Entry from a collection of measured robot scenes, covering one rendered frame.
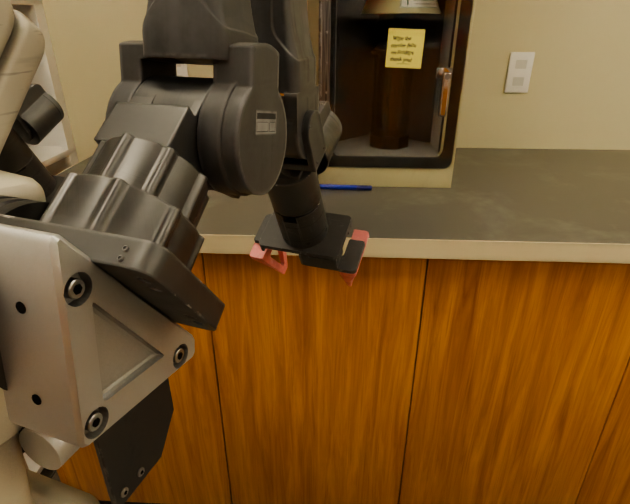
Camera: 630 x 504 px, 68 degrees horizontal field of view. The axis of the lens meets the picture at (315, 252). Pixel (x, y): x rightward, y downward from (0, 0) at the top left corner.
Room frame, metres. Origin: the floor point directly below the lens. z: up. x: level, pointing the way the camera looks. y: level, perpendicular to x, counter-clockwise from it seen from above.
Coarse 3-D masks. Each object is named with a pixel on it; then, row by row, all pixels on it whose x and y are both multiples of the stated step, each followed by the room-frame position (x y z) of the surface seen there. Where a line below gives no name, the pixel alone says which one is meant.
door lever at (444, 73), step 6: (438, 72) 1.07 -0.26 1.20; (444, 72) 1.03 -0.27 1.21; (438, 78) 1.07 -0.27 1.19; (444, 78) 1.03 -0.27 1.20; (450, 78) 1.03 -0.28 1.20; (444, 84) 1.03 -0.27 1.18; (444, 90) 1.03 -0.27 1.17; (444, 96) 1.03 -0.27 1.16; (444, 102) 1.03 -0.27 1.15; (444, 108) 1.03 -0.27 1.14; (438, 114) 1.03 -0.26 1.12; (444, 114) 1.03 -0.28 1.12
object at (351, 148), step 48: (336, 0) 1.09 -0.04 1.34; (384, 0) 1.08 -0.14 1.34; (432, 0) 1.08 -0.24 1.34; (336, 48) 1.09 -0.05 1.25; (384, 48) 1.08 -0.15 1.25; (432, 48) 1.08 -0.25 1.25; (336, 96) 1.09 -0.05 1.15; (384, 96) 1.08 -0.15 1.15; (432, 96) 1.08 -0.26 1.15; (384, 144) 1.08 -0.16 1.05; (432, 144) 1.08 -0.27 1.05
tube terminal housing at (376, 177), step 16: (464, 80) 1.09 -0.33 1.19; (320, 176) 1.10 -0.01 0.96; (336, 176) 1.10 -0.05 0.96; (352, 176) 1.10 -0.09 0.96; (368, 176) 1.10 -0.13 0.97; (384, 176) 1.09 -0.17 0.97; (400, 176) 1.09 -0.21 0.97; (416, 176) 1.09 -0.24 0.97; (432, 176) 1.09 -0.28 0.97; (448, 176) 1.09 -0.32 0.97
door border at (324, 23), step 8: (320, 0) 1.09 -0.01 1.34; (328, 0) 1.09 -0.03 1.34; (328, 8) 1.09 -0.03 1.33; (328, 16) 1.09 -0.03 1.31; (320, 24) 1.09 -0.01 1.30; (328, 24) 1.09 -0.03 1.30; (328, 32) 1.09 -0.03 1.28; (328, 40) 1.09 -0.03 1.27; (320, 48) 1.09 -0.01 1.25; (328, 48) 1.09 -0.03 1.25; (320, 56) 1.09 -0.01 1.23; (328, 56) 1.09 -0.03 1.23; (328, 64) 1.09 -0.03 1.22; (320, 72) 1.09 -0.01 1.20; (328, 72) 1.09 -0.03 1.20; (320, 80) 1.09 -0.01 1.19; (328, 80) 1.09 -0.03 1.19; (328, 88) 1.09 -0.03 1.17; (328, 96) 1.09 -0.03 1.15
